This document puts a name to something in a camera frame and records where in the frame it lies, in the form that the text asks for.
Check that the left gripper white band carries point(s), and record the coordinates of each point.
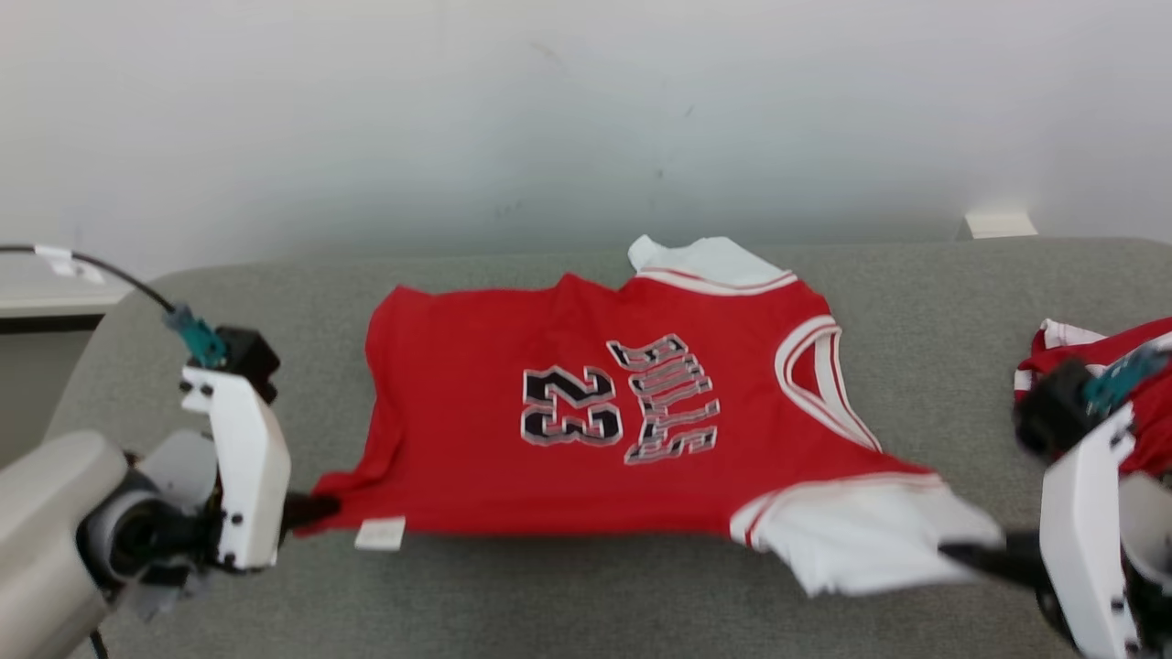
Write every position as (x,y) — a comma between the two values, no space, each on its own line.
(252,476)

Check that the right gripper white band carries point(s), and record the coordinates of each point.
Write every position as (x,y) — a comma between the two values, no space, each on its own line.
(1085,531)

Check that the red basketball jersey white sleeves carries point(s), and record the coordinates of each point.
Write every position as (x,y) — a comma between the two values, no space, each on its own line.
(476,458)

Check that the red shorts with white stripes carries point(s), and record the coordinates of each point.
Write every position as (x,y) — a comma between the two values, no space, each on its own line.
(1154,394)

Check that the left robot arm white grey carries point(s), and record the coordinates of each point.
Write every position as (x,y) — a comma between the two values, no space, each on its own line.
(46,522)

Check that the grey-green fabric sofa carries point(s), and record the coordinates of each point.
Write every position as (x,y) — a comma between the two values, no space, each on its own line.
(568,595)

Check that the white and black baseboard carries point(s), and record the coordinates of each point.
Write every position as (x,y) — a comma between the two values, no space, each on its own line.
(55,311)

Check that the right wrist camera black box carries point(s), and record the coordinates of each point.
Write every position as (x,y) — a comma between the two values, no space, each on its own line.
(1051,412)

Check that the teal left camera plug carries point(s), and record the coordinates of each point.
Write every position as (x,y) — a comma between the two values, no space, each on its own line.
(197,337)

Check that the teal camera plug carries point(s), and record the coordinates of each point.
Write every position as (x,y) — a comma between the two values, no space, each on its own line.
(197,337)
(1122,380)

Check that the teal right camera plug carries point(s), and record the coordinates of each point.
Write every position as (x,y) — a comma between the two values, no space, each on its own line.
(1122,380)

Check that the white wall box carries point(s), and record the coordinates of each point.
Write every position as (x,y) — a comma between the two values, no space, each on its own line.
(1000,225)

